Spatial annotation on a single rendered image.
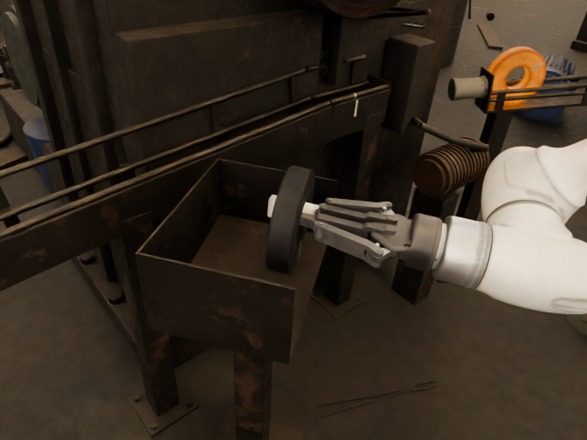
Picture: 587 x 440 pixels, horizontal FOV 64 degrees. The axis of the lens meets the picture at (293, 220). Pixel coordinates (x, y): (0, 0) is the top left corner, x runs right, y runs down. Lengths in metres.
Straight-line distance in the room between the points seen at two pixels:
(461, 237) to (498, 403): 0.88
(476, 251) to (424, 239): 0.06
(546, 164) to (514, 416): 0.86
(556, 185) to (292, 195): 0.36
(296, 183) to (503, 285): 0.29
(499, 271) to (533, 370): 0.96
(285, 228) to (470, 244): 0.23
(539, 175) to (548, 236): 0.10
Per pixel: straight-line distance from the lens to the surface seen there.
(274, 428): 1.27
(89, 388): 1.41
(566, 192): 0.75
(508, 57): 1.42
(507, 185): 0.75
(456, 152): 1.37
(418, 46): 1.26
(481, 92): 1.42
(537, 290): 0.66
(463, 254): 0.63
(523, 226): 0.67
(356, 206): 0.69
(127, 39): 0.89
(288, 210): 0.61
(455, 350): 1.53
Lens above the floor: 1.10
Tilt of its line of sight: 35 degrees down
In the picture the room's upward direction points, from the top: 4 degrees clockwise
